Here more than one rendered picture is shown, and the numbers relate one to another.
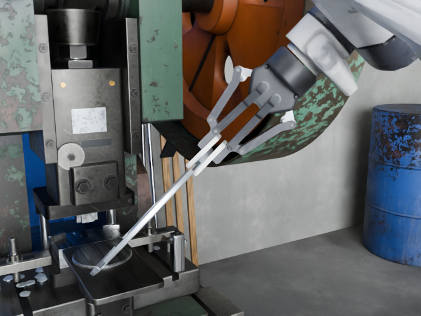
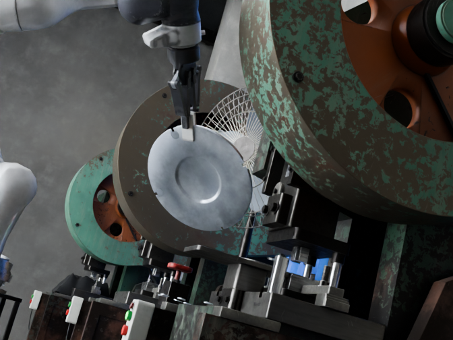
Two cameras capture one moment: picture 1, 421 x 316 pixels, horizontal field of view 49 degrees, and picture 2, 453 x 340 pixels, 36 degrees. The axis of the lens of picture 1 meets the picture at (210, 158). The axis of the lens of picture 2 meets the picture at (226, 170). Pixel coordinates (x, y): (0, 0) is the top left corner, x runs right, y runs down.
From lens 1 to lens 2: 2.06 m
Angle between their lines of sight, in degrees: 107
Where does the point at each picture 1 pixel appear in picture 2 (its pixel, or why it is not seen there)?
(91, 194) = (267, 216)
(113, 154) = (294, 191)
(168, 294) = (253, 310)
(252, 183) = not seen: outside the picture
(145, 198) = (428, 309)
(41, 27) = not seen: hidden behind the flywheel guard
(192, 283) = (265, 306)
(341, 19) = not seen: hidden behind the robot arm
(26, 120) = (261, 164)
